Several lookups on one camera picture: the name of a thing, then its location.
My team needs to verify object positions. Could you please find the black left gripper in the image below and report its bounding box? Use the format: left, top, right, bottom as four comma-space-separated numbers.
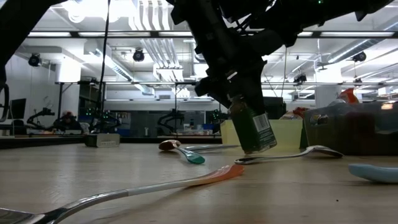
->
166, 0, 268, 118

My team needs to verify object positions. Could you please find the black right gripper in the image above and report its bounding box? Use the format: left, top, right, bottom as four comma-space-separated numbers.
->
250, 0, 398, 48

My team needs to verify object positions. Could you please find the orange chicken ramen packet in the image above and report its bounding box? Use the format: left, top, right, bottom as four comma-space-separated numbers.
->
336, 87, 360, 105

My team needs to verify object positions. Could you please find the large black monitor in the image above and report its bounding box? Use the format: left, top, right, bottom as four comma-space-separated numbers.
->
263, 96, 287, 121

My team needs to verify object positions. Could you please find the black ceiling spotlight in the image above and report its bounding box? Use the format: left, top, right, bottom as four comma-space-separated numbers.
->
293, 73, 308, 85
27, 52, 42, 68
132, 49, 146, 63
352, 50, 368, 63

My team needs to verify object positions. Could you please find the yellow translucent plastic bin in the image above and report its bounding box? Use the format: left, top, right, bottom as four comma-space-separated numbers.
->
220, 119, 304, 152

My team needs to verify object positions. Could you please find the white room column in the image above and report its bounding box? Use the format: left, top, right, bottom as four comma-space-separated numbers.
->
314, 84, 343, 110

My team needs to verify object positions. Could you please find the all silver metal spoon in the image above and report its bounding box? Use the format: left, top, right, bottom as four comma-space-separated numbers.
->
233, 144, 345, 166

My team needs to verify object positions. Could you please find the grey plastic basket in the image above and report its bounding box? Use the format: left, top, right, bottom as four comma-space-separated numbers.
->
303, 100, 398, 156

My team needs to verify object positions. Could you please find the person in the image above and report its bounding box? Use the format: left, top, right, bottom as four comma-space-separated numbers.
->
52, 110, 84, 134

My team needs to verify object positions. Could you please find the small black monitor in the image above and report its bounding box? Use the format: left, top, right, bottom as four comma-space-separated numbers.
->
7, 98, 27, 121

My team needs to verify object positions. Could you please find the gold spoon green handle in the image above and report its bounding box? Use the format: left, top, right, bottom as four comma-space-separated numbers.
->
158, 139, 206, 166

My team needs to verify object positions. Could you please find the spoon light blue handle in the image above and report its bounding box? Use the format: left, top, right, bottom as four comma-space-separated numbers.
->
348, 163, 398, 184

